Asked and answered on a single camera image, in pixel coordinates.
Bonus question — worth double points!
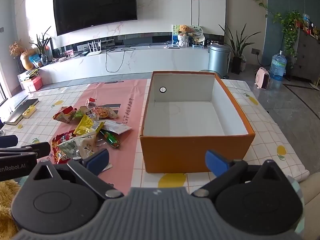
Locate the beige sofa cushion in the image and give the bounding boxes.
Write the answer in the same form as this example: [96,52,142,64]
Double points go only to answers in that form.
[299,172,320,240]

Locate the tall potted plant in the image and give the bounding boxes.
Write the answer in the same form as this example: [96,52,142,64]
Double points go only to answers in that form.
[219,24,260,75]

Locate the white and green snack packet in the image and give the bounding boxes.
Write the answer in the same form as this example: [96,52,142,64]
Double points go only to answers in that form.
[57,132,98,159]

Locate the hanging green vine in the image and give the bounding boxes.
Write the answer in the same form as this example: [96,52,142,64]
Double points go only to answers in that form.
[232,0,305,55]

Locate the dried flowers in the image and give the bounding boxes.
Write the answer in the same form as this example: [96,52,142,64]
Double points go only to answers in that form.
[9,40,24,57]

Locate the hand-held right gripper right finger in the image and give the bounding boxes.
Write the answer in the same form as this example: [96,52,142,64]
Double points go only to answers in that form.
[191,150,288,200]

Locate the white router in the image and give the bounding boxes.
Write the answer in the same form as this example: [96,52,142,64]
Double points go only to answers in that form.
[87,40,102,55]

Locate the black flat box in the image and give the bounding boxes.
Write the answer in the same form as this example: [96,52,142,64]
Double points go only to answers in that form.
[4,98,40,125]

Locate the clear glass chair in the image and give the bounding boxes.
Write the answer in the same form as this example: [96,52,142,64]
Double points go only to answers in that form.
[200,69,222,79]

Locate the yellow fluffy cloth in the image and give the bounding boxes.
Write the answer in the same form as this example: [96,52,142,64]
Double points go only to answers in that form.
[0,180,20,240]

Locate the pink space heater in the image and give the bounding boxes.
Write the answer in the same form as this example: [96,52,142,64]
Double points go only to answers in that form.
[254,67,270,89]

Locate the pink table mat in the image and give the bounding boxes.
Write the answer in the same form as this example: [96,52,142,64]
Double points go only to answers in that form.
[50,79,148,188]

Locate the orange printed snack packet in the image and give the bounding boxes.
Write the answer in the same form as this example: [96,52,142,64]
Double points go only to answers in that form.
[90,106,118,120]

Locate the brown teddy bear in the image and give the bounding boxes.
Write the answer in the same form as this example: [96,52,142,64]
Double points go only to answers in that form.
[178,25,193,36]

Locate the printed picture board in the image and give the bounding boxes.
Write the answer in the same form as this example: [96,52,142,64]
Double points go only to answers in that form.
[172,24,180,44]

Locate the silver trash can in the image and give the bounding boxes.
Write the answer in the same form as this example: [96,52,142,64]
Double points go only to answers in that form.
[208,44,230,77]

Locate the black wall television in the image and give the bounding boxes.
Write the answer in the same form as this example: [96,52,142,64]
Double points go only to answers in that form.
[52,0,138,36]

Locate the orange vase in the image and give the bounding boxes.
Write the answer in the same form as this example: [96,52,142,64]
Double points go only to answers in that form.
[20,49,37,71]

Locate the large red snack packet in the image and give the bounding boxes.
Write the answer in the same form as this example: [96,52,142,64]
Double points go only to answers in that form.
[51,130,75,164]

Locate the green sausage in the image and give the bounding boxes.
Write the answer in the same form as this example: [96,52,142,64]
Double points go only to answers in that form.
[100,130,121,148]

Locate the yellow snack packet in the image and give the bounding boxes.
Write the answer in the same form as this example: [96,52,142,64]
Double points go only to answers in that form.
[73,115,105,136]

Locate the pink storage box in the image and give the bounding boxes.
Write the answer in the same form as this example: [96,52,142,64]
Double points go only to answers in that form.
[21,76,43,92]

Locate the black cable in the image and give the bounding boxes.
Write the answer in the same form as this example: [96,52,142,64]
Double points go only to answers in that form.
[105,44,140,73]

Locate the yellow small box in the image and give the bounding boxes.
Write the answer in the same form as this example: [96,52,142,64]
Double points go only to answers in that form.
[22,106,37,118]

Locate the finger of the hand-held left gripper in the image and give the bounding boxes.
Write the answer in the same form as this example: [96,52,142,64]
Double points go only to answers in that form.
[0,135,18,148]
[21,142,51,158]

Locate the white marble television console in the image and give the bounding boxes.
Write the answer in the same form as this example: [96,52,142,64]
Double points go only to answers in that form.
[37,45,210,85]

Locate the checked lemon print tablecloth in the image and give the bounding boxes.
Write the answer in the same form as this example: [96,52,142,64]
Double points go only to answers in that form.
[0,79,309,188]

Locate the green leafy potted plant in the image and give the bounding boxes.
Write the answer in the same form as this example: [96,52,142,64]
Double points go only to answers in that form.
[30,26,53,63]

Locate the grey drawer cabinet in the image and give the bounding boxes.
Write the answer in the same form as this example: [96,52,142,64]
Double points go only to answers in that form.
[291,27,320,83]

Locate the stack of papers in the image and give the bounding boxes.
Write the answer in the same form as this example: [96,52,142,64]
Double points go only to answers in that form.
[17,69,40,82]

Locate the round painted fan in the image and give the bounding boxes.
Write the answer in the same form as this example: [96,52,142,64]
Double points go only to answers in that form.
[189,25,205,42]

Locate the blue water bottle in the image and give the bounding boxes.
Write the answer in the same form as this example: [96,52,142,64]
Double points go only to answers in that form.
[269,50,287,82]

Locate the orange cardboard box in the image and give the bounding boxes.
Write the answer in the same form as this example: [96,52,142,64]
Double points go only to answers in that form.
[139,71,256,174]

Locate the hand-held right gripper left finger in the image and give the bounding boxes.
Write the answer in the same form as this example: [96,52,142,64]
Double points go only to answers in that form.
[32,149,124,199]

